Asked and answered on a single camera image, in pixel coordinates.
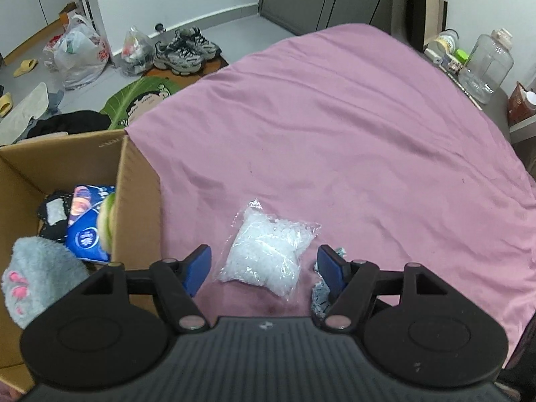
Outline wooden framed board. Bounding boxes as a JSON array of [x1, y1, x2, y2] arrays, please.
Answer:
[[405, 0, 448, 52]]

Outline small clear plastic bag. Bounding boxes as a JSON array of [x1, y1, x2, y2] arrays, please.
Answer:
[[120, 26, 154, 76]]

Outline blue tissue pack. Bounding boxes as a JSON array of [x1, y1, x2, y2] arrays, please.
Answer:
[[65, 184, 115, 264]]

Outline yellow slipper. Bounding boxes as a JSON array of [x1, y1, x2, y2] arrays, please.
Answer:
[[0, 92, 13, 118], [13, 59, 38, 78]]

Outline green leaf cartoon rug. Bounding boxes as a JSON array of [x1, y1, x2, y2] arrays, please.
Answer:
[[100, 76, 181, 130]]

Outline white side shelf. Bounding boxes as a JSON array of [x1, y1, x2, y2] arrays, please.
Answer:
[[510, 115, 536, 168]]

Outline grey sneaker right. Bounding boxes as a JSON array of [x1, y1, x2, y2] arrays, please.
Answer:
[[175, 27, 222, 61]]

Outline black clothes pile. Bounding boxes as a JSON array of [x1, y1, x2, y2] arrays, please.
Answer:
[[25, 110, 111, 139]]

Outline grey sneaker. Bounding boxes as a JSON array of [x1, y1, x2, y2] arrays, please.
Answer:
[[153, 41, 204, 76], [175, 27, 222, 61]]

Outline yellow slipper near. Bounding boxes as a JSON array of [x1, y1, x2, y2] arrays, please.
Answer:
[[0, 92, 13, 118]]

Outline white floor cabinet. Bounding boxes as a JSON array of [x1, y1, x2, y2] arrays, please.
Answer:
[[1, 0, 73, 58]]

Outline black pouch white label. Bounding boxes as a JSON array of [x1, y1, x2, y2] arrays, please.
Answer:
[[36, 191, 73, 243]]

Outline brown cardboard box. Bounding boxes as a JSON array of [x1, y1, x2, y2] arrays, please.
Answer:
[[0, 129, 164, 394]]

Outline grey fluffy plush slipper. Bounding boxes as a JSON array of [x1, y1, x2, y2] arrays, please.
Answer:
[[2, 236, 89, 329]]

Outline yellow slipper far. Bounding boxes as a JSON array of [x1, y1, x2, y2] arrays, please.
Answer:
[[13, 59, 38, 78]]

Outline grey sneaker left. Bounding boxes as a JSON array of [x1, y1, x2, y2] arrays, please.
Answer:
[[153, 41, 204, 76]]

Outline small cardboard box floor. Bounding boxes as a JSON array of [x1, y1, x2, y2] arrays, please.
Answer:
[[58, 2, 77, 29]]

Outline white towel on floor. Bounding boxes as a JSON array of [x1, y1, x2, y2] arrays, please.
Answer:
[[0, 83, 49, 146]]

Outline white jar green lid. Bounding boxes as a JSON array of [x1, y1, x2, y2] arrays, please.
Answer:
[[424, 29, 469, 74]]

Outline clear bag white stuffing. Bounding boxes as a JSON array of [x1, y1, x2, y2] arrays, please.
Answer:
[[217, 199, 321, 299]]

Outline large clear plastic jug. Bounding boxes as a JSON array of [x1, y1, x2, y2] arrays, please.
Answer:
[[458, 28, 514, 105]]

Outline large white plastic bag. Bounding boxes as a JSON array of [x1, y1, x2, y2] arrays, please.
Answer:
[[43, 15, 110, 90]]

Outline blue grey patterned sock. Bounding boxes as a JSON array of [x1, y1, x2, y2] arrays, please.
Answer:
[[311, 247, 346, 320]]

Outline burger plush toy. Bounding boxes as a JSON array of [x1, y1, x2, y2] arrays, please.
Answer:
[[96, 192, 115, 254]]

